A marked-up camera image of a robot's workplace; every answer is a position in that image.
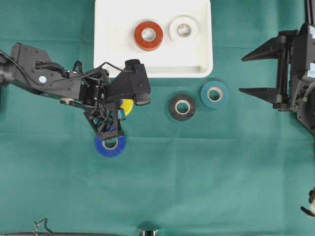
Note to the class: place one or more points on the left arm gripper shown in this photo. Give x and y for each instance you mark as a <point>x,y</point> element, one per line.
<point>103,114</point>

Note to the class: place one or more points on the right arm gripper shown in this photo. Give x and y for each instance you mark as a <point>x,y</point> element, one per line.
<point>300,50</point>

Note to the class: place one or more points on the yellow tape roll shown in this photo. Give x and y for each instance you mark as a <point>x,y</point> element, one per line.
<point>127,106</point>

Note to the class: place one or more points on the red tape roll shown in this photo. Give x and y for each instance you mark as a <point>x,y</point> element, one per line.
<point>148,35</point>

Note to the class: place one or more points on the white tape roll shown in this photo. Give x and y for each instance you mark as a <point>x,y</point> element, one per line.
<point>184,30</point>

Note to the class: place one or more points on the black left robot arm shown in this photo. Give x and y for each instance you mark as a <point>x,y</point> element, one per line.
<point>31,69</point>

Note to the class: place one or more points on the blue tape roll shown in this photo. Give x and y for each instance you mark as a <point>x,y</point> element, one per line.
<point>103,148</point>

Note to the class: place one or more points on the teal tape roll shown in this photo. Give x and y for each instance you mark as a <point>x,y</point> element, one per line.
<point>214,94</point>

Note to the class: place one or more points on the black tape roll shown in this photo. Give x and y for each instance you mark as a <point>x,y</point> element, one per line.
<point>182,107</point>

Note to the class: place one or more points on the white plastic tray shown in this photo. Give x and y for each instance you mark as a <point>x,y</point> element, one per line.
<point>116,20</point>

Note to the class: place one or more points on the white object right edge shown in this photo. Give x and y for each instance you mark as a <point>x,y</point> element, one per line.
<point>311,210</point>

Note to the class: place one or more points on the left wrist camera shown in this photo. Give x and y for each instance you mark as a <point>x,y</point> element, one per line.
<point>132,83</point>

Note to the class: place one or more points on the metal bracket bottom edge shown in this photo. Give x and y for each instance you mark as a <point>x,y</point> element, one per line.
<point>143,232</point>

